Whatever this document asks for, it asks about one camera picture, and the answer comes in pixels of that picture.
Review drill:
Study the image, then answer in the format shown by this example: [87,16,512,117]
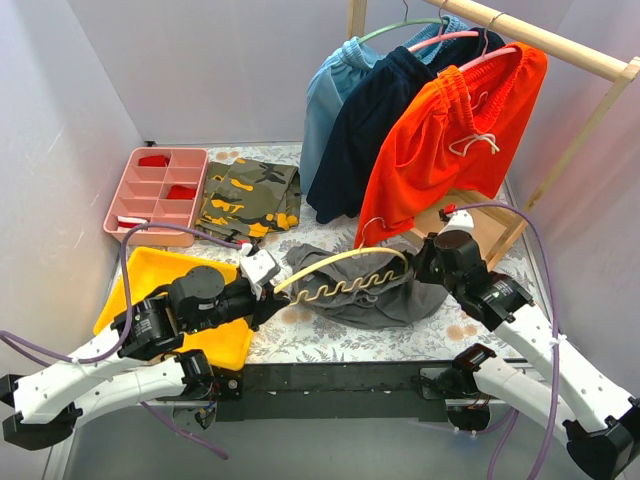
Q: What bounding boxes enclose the cream yellow hanger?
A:
[274,243,409,306]

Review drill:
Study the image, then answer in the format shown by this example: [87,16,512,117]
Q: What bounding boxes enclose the grey shorts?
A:
[292,251,448,330]

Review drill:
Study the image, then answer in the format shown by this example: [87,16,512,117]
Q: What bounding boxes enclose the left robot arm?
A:
[1,267,290,451]

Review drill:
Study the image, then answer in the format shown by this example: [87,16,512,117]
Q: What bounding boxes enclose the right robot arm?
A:
[413,230,639,479]

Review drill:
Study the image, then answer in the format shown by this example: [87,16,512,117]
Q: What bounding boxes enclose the camouflage shorts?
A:
[195,158,301,241]

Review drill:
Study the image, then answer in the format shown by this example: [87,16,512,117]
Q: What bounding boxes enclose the orange shorts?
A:
[355,42,548,246]

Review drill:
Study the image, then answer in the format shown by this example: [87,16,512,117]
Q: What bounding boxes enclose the navy blue shorts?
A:
[306,28,505,224]

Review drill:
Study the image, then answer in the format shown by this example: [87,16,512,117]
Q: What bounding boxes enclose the light blue shorts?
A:
[299,15,469,196]

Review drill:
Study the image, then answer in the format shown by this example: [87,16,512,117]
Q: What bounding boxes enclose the pink hanger on navy shorts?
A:
[408,26,479,53]

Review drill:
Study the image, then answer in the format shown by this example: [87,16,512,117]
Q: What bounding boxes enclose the pink hanger on orange shorts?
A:
[459,12,518,72]

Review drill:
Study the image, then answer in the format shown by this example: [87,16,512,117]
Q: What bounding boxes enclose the green hanger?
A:
[359,0,447,44]

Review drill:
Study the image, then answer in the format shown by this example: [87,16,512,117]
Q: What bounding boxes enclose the wooden clothes rack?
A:
[347,0,640,271]

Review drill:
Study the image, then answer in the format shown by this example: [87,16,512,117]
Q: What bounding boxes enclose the yellow plastic tray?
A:
[93,246,253,371]

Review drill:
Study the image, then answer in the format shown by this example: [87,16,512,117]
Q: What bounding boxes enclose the red sock middle compartment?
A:
[166,185,197,200]

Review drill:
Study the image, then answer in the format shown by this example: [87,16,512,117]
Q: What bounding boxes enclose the red sock compartment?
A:
[166,185,197,200]
[138,155,169,168]

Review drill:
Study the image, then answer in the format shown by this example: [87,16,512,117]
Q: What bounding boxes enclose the pink divided organizer box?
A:
[103,147,209,240]

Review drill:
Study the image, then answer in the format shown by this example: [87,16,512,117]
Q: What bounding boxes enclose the red white striped sock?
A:
[117,216,149,229]

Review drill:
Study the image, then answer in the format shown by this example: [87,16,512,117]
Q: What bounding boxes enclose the red sock back compartment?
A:
[138,155,169,168]

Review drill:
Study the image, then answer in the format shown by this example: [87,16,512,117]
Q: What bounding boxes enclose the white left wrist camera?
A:
[239,250,281,300]

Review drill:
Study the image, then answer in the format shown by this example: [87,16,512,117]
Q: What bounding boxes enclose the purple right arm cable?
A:
[452,202,561,480]

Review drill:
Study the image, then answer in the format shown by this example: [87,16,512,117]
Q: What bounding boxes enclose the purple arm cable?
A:
[452,202,561,480]
[0,222,254,460]

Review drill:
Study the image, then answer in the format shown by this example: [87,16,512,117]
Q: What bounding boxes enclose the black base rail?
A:
[154,362,494,434]

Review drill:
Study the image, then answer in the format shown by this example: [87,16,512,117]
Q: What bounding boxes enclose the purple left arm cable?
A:
[0,222,254,460]

